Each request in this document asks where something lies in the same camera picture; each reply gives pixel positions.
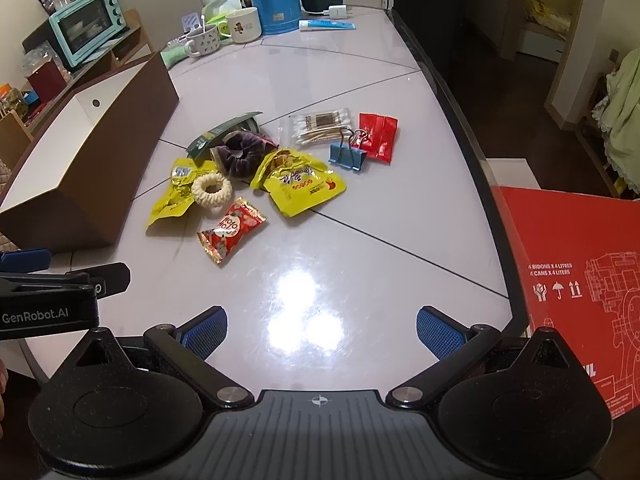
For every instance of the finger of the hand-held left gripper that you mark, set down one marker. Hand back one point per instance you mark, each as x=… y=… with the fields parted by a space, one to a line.
x=112 y=277
x=25 y=260

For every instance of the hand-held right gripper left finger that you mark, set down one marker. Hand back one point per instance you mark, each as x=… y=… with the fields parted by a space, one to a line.
x=202 y=332

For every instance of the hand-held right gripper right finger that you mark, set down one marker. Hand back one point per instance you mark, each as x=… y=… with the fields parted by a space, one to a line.
x=440 y=332

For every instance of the yellow snack packet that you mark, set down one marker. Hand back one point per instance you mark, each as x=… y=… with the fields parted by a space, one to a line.
x=172 y=200
x=300 y=185

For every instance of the brown cardboard box white inside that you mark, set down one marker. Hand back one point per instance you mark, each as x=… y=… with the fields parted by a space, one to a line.
x=100 y=160

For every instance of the dark green snack packet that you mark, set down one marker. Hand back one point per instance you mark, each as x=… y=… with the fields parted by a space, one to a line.
x=220 y=132

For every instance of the blue binder clip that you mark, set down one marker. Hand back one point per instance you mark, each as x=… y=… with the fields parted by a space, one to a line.
x=345 y=157

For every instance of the red foil packet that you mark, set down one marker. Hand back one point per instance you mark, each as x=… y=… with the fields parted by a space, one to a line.
x=382 y=135

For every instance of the clear bag of cotton swabs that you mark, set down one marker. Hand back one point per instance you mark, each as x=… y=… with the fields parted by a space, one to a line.
x=320 y=127

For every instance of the quilted beige cushion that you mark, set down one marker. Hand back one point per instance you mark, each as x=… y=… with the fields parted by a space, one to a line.
x=4 y=175

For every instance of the red patterned candy packet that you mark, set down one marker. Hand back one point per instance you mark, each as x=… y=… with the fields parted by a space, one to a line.
x=230 y=230

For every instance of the cream knitted scrunchie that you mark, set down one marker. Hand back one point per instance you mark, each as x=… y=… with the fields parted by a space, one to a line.
x=200 y=192

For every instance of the red cardboard box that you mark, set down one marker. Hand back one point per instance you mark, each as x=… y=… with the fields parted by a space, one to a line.
x=565 y=260

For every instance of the purple velvet scrunchie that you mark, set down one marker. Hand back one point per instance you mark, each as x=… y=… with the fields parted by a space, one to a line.
x=240 y=155

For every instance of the dark red box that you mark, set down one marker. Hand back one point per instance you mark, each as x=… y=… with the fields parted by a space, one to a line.
x=46 y=77

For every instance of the light green cloth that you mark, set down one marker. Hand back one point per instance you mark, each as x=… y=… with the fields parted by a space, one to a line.
x=174 y=56

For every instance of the wooden shelf cabinet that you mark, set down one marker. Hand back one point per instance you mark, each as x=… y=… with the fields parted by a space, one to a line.
x=136 y=42

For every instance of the teal toaster oven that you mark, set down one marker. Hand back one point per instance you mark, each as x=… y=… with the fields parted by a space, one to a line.
x=85 y=25

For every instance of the grey patterned mug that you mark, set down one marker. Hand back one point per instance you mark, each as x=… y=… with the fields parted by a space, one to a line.
x=205 y=42

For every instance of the pill blister pack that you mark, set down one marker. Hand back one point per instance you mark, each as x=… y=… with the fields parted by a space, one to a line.
x=192 y=21

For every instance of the white spoon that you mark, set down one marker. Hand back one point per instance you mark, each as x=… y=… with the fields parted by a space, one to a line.
x=202 y=24

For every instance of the white mug with cartoon print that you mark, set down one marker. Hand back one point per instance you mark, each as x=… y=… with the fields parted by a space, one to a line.
x=245 y=25

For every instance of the green tissue pack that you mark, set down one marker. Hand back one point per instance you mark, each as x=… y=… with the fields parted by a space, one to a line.
x=220 y=10

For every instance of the light green lace blanket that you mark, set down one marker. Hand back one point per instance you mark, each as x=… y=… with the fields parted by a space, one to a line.
x=620 y=105

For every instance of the white bed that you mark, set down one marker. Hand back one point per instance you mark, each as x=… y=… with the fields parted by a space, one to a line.
x=545 y=30

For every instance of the blue white toothpaste tube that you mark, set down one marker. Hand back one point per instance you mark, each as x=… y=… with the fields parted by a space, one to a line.
x=325 y=24

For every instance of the white charger plug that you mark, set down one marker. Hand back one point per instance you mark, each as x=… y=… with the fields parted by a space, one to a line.
x=337 y=11

